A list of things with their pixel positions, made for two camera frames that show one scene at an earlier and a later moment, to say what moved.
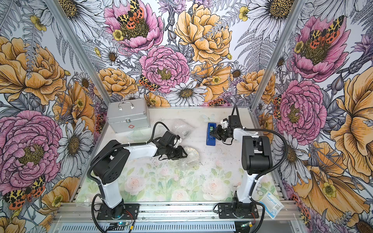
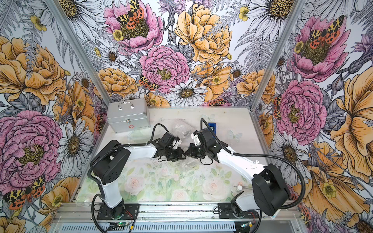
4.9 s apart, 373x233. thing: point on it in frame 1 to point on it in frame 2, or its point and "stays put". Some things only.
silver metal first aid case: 128,115 stays put
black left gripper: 178,155 stays put
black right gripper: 217,133 to 191,151
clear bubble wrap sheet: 181,127 stays put
